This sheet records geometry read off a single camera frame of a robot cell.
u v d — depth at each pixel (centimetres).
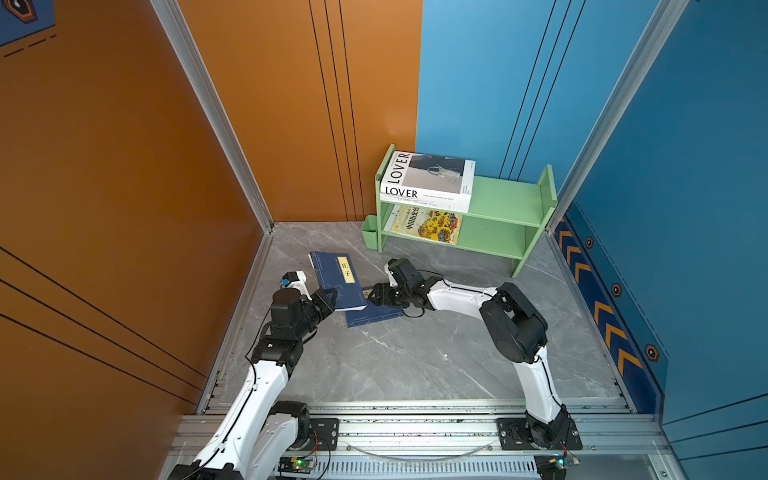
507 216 84
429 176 88
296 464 71
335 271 85
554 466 70
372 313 94
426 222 103
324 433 74
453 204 85
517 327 54
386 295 85
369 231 107
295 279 72
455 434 76
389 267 80
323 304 70
